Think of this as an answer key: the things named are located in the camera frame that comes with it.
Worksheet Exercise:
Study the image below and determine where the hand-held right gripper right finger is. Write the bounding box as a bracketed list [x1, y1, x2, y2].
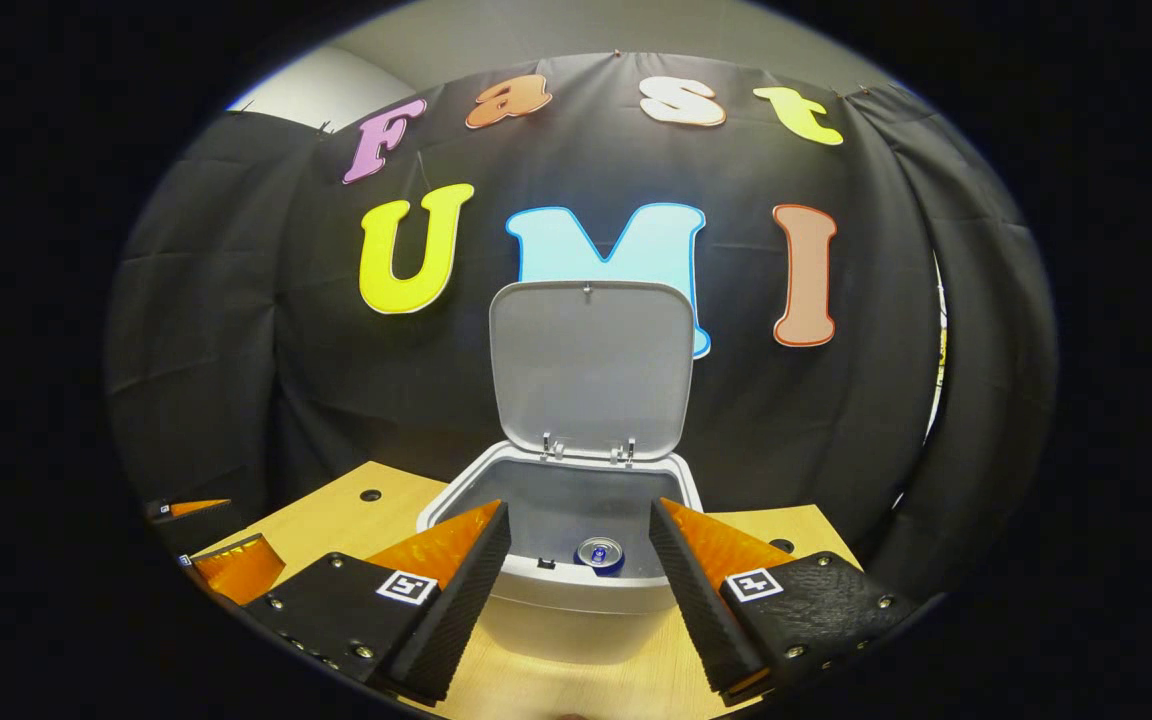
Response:
[648, 497, 922, 706]

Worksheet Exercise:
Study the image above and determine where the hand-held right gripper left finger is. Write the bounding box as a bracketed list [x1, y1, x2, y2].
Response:
[246, 500, 512, 705]

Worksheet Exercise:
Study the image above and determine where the blue pop can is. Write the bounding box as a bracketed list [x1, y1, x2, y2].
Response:
[575, 537, 627, 577]

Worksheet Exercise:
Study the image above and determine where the white desktop garbage bin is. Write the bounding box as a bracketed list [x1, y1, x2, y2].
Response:
[416, 280, 705, 667]

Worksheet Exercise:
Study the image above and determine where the wooden desktop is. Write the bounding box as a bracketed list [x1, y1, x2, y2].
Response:
[191, 460, 862, 720]

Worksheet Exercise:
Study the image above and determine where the black backdrop cloth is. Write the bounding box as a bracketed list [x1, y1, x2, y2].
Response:
[104, 52, 1059, 601]

